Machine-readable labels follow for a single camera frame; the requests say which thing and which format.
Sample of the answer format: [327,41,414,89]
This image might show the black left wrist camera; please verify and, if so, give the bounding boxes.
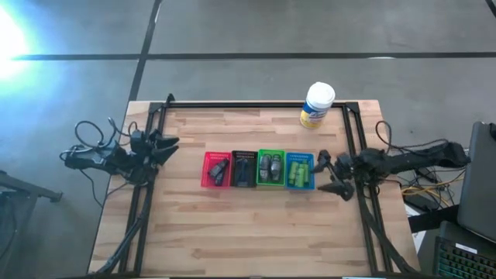
[130,129,146,153]

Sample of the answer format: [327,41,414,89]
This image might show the red plastic basket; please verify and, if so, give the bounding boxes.
[200,150,233,189]

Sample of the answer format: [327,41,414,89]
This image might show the white-lidded wipes canister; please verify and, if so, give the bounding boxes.
[299,81,336,130]

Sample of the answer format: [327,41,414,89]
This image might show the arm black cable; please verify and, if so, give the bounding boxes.
[73,117,139,150]
[374,119,450,150]

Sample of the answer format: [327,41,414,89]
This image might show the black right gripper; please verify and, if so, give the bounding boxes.
[311,150,360,202]

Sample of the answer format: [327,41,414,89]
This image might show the black metal stand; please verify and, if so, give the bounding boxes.
[0,170,64,203]

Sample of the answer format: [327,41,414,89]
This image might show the large black power adapter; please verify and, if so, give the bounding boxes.
[402,191,439,213]

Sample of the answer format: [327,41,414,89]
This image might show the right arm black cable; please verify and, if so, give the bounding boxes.
[374,119,450,150]

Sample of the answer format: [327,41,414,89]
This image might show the black plastic basket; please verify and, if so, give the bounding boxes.
[230,150,259,189]

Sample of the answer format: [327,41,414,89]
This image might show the grey laptop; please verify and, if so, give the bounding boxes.
[456,121,496,244]

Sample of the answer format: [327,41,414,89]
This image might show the black metal table frame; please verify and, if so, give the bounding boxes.
[95,92,418,277]

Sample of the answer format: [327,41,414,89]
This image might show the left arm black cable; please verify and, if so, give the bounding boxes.
[73,117,139,150]

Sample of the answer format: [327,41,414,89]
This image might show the blue plastic basket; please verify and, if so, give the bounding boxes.
[284,151,316,191]

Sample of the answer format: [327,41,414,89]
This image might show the backlit black keyboard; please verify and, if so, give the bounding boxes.
[432,235,496,279]

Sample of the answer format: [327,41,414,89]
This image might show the black strap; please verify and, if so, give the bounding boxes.
[406,204,460,233]

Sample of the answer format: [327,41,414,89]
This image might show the small black power adapter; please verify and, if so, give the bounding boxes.
[414,166,437,183]

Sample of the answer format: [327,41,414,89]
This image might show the yellow cable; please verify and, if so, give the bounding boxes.
[401,170,466,198]

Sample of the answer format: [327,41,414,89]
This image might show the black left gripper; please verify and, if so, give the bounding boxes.
[141,129,181,167]

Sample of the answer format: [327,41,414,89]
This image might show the green plastic basket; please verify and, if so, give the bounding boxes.
[256,148,288,188]

